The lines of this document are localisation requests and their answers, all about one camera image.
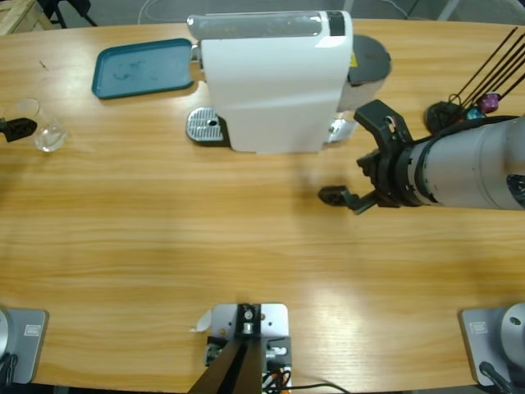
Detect grey water tank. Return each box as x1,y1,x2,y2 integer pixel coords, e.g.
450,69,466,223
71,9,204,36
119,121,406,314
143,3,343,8
336,34,393,114

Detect grey metal leg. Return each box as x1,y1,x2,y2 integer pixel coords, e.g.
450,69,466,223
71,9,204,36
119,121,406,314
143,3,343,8
435,0,463,21

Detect white coffee machine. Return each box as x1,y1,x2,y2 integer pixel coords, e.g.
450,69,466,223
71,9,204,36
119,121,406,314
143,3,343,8
186,10,364,157

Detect orange mount cables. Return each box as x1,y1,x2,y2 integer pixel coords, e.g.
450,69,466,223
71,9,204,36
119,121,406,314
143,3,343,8
262,366,293,389

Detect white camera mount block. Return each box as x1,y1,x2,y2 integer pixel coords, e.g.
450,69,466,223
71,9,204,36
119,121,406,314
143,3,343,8
203,302,293,389

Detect teal plastic tray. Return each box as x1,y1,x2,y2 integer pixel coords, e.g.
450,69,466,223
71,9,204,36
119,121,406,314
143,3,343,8
90,38,194,100

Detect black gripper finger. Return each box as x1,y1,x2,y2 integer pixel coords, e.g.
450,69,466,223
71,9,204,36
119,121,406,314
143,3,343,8
0,117,39,144

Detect clear drinking glass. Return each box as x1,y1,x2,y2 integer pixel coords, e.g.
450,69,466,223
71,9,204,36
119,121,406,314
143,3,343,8
2,97,69,153

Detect black base cable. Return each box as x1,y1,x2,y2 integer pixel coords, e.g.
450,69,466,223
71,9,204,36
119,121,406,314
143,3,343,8
478,360,516,394
0,352,20,386

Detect wooden crate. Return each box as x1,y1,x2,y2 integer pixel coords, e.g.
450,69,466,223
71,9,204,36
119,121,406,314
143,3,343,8
0,0,54,37

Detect white tape strip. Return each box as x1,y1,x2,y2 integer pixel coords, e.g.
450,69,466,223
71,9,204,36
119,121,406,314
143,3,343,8
188,309,214,333

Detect metal drip tray grille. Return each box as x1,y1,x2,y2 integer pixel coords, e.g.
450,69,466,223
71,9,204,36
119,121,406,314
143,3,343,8
186,105,227,144

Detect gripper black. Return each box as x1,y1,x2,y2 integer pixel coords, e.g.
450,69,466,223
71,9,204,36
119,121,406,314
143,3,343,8
318,141,412,216

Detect black capsule holder stand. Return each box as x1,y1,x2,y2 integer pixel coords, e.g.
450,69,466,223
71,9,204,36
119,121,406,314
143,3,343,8
425,27,525,133

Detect black mount cable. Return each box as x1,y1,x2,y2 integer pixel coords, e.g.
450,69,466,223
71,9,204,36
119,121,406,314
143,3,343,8
286,381,352,394

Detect white floor cable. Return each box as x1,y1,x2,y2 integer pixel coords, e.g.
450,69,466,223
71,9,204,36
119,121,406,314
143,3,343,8
385,0,411,20
137,0,206,25

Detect dark camera post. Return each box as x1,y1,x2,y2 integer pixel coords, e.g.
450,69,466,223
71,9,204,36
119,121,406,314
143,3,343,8
189,303,263,394

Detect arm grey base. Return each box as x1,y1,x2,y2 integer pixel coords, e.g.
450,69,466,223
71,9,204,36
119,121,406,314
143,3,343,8
0,307,50,386
458,302,525,387

